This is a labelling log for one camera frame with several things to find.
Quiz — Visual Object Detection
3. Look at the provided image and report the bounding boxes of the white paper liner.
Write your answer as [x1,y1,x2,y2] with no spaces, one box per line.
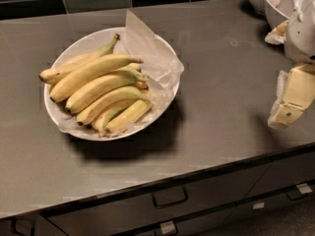
[54,11,184,140]

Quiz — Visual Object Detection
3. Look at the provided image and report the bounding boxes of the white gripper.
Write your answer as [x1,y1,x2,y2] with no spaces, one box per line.
[265,0,315,130]

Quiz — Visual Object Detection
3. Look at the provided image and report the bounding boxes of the grey drawer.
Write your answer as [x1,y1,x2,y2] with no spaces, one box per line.
[43,159,270,236]
[223,181,315,224]
[247,151,315,198]
[112,207,234,236]

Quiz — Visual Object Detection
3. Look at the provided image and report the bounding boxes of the large yellow banana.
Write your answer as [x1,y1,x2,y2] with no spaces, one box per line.
[50,54,143,102]

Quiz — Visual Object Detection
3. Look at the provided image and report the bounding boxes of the bottom yellow banana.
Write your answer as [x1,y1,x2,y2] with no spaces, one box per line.
[104,99,153,136]

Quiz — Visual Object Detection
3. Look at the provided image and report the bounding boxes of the upper right grey drawer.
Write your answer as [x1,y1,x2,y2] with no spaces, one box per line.
[247,151,315,198]

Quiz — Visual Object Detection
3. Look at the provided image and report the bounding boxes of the black drawer handle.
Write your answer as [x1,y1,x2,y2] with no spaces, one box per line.
[152,186,188,208]

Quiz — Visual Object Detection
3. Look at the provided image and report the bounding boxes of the white bowl with bananas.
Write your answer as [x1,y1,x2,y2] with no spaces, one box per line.
[43,27,184,142]

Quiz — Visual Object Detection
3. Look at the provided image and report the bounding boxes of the upper left grey drawer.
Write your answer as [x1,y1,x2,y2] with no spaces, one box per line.
[43,159,270,236]

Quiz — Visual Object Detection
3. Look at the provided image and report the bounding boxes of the lower right grey drawer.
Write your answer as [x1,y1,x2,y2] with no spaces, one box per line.
[223,181,315,224]

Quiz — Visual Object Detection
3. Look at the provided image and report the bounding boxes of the lower middle yellow banana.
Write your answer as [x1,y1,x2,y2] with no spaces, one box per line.
[76,86,147,126]

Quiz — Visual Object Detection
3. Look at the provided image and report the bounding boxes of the lower left grey drawer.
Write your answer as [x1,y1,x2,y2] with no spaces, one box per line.
[112,207,234,236]

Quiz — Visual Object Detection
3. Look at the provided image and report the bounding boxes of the greenish lower banana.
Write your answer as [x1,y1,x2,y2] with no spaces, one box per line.
[92,99,138,137]

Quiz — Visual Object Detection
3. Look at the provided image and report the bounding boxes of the top thin banana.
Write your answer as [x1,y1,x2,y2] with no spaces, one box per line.
[38,33,120,85]

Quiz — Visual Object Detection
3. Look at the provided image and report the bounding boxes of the far left cabinet drawer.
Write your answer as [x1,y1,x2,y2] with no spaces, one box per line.
[0,214,68,236]

